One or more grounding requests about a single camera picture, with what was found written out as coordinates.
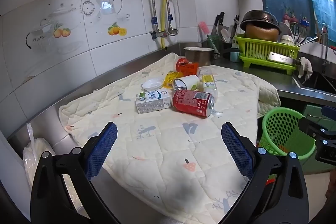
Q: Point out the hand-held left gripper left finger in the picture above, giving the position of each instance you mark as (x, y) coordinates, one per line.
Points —
(105, 145)

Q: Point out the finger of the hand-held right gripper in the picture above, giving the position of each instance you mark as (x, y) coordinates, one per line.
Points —
(330, 111)
(308, 125)

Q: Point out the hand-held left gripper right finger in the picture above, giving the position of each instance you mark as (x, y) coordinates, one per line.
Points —
(236, 145)

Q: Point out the green perforated plastic basket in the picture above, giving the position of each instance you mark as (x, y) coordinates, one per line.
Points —
(281, 129)

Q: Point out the white milk carton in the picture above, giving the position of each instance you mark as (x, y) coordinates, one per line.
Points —
(152, 104)

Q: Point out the red soda can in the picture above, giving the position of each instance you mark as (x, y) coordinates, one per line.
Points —
(189, 102)

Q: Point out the clear bottle yellow label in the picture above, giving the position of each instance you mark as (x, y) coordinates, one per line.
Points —
(208, 81)

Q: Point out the white plastic lid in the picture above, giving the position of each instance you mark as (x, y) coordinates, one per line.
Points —
(152, 83)

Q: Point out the white paper cup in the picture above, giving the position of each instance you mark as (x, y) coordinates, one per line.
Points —
(187, 81)

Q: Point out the orange snack packet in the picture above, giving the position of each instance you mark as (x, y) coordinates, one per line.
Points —
(190, 69)

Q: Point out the yellow wrapper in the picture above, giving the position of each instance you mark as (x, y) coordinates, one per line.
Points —
(169, 78)

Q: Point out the person's right forearm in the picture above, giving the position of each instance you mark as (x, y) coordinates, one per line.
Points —
(332, 184)

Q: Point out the steel sink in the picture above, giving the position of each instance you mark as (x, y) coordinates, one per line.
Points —
(315, 85)

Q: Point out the white rag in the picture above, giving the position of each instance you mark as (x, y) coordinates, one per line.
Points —
(305, 67)

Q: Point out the quilted printed cream mat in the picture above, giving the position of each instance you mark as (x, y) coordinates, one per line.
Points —
(157, 161)

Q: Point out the steel faucet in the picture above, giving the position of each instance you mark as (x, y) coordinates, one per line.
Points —
(325, 40)

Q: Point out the clear plastic bag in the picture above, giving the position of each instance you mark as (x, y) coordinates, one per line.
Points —
(34, 155)

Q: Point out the steel cleaver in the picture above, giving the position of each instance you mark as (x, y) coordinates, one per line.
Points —
(279, 58)

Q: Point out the white ceramic bowl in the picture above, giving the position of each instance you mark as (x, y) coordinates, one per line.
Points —
(286, 40)

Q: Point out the light blue cup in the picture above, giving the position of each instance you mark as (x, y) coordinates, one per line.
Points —
(235, 56)

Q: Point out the green plastic dish rack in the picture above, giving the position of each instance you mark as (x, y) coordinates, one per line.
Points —
(252, 52)

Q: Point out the steel cooking pot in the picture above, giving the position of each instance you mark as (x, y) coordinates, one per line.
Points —
(197, 56)

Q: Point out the red printed snack cup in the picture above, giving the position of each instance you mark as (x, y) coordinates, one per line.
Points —
(181, 63)

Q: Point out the white spatula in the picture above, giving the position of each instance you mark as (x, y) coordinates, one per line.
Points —
(224, 35)

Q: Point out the pink bottle brush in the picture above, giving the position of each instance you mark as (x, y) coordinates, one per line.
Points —
(203, 27)

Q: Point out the metal pipe valve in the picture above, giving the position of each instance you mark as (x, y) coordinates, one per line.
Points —
(162, 33)

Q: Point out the yellow gas pipe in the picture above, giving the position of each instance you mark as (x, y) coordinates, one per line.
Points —
(165, 3)

